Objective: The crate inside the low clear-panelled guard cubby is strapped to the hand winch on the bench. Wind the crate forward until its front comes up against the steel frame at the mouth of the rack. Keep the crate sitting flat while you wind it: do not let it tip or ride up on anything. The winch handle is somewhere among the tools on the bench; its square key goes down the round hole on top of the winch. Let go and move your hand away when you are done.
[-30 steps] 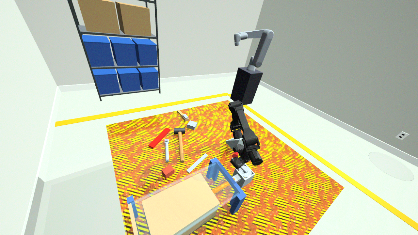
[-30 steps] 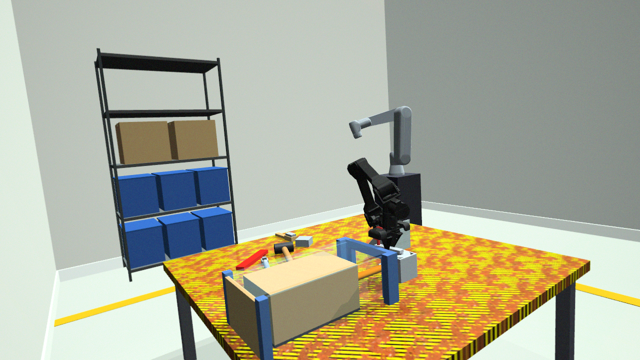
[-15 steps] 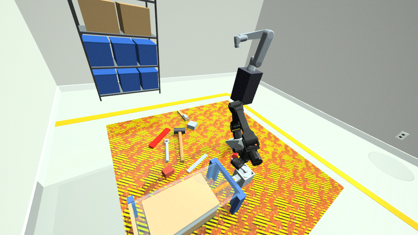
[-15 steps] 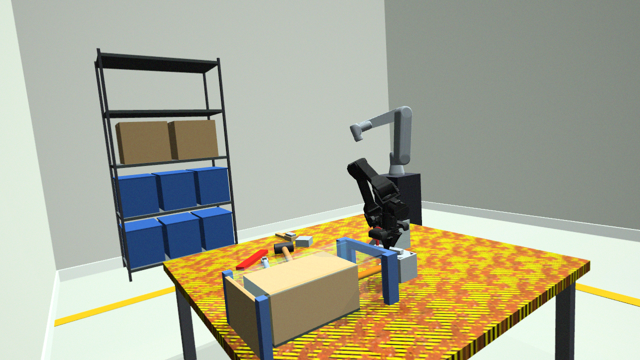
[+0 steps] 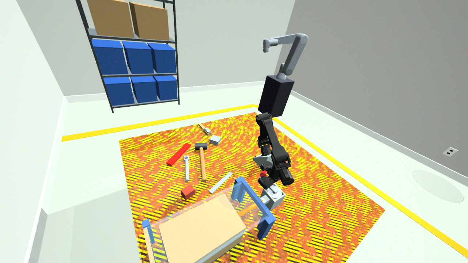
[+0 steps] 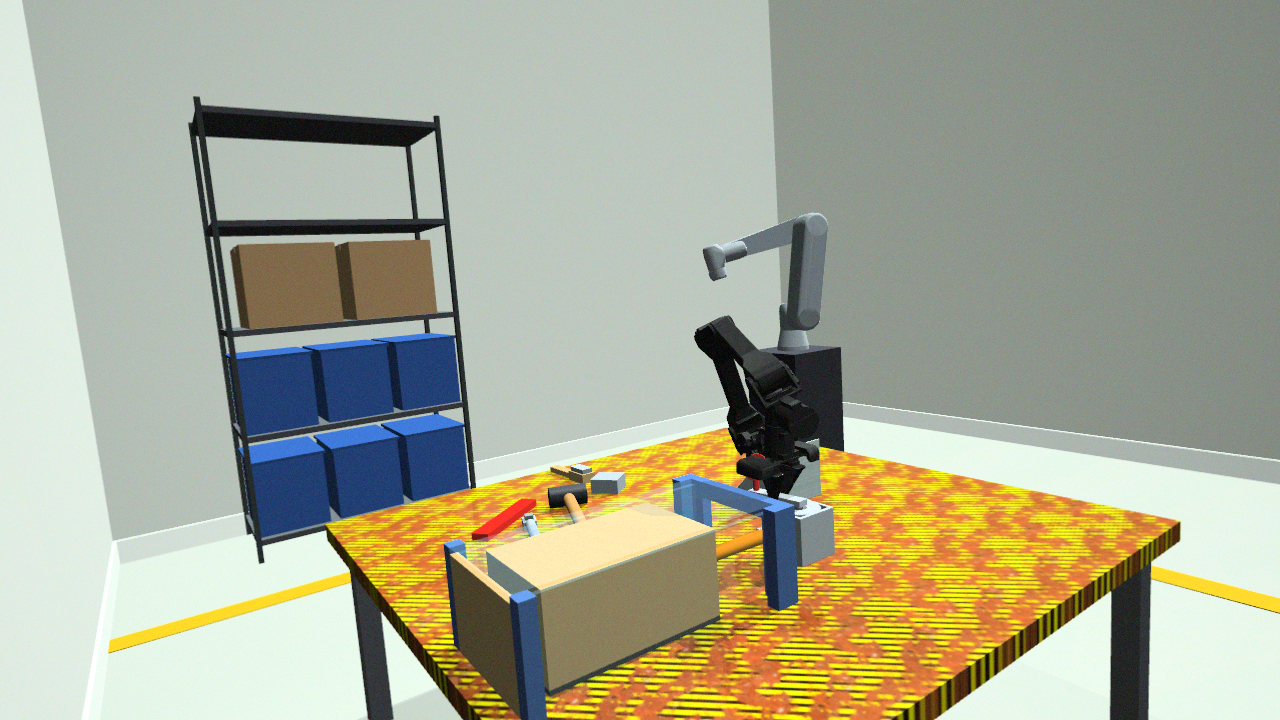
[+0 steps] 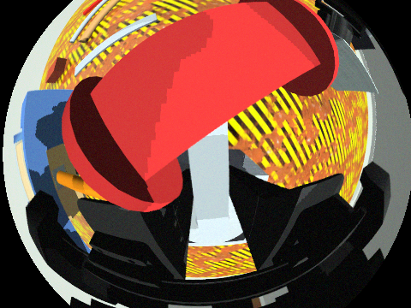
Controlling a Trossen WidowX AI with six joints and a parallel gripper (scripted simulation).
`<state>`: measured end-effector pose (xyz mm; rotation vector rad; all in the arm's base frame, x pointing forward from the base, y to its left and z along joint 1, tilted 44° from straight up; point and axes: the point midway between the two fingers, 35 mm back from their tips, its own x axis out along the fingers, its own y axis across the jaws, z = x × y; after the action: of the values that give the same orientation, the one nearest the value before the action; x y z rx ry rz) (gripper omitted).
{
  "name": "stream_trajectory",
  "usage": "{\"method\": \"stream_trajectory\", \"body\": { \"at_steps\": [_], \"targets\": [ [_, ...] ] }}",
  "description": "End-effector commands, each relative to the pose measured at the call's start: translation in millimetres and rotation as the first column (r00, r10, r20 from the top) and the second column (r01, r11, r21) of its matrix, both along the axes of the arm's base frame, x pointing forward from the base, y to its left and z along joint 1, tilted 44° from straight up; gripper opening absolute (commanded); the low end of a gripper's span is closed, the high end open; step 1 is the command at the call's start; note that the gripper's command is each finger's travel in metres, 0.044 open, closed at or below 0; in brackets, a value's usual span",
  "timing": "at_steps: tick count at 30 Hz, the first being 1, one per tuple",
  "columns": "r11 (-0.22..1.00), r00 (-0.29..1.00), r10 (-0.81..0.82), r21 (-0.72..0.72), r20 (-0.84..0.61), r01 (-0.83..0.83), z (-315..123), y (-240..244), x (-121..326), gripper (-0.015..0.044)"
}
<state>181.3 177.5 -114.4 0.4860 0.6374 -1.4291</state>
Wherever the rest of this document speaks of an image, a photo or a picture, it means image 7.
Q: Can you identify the red flat bar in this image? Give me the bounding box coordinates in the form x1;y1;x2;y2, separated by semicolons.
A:
82;0;102;16

